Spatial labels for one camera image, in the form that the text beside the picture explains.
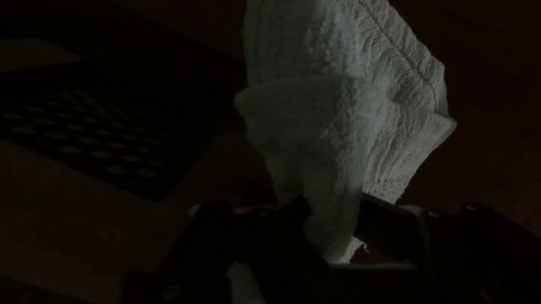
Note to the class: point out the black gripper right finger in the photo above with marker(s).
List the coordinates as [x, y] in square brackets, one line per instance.
[395, 228]

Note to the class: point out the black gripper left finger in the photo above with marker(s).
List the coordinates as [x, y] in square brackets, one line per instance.
[254, 230]

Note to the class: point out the white textured cloth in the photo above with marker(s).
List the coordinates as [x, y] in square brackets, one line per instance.
[344, 111]

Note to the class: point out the dark cup with white item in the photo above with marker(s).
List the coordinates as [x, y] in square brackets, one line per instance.
[95, 128]

